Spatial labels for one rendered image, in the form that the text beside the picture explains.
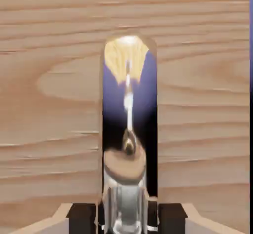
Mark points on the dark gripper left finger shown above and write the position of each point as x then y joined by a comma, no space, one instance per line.
79,218

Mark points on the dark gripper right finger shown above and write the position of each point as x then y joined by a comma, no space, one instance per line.
172,218

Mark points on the light wood cabinet door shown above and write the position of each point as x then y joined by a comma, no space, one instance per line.
49,79

